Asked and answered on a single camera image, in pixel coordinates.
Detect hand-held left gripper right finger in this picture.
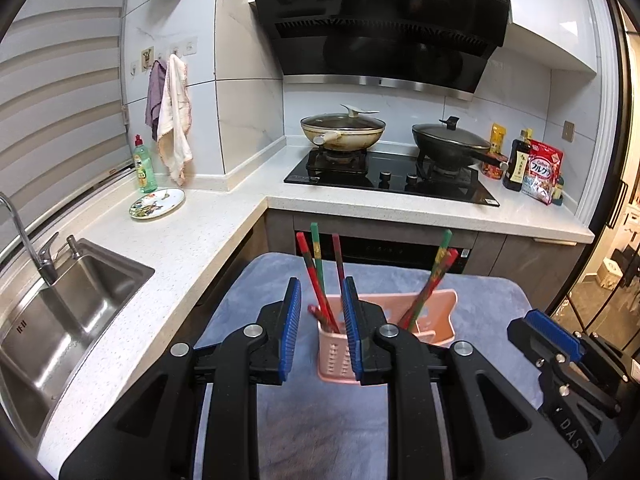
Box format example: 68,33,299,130
341,276,587,480

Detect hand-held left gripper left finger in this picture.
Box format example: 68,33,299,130
60,277,303,480

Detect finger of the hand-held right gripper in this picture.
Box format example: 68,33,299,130
507,309,632,382
537,357,623,418

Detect pink perforated utensil holder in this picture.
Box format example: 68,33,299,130
306,287,460,388

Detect green chopstick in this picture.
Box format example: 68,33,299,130
310,221,328,291
407,229,454,331

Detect grey base cabinet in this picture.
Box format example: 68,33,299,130
250,209,591,278

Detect white storage box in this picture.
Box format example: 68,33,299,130
597,256,621,288

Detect built-in oven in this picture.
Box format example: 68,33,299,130
295,232,473,276

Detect blue-grey plush mat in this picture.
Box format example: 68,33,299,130
192,251,546,480

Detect red white cereal bag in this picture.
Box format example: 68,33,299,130
521,140,564,206

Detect dark sauce bottle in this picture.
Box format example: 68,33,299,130
501,129,532,192

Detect black gas cooktop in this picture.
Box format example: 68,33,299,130
283,149,501,207

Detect red food packet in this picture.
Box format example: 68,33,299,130
481,152,508,181

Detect decorated plate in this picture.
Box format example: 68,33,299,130
129,187,186,221

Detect beige wok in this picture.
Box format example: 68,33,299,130
301,127,386,152

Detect black wok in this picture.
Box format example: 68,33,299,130
412,130,509,172

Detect glass wok lid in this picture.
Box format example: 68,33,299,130
301,104,386,133

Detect stainless steel sink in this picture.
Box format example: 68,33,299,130
0,237,156,453

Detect green dish soap bottle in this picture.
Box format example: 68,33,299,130
132,134,158,194

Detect black wok lid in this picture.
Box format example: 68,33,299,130
412,116,491,150

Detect black framed glass door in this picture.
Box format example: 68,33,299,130
545,0,640,341

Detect white hanging towel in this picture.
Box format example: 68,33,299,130
156,53,194,186

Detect chrome faucet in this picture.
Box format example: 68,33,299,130
0,192,66,286

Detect purple hanging cloth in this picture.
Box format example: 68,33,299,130
145,60,168,128

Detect black range hood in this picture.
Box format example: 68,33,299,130
249,0,512,102

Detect window blinds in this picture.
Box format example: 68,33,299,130
0,0,126,251

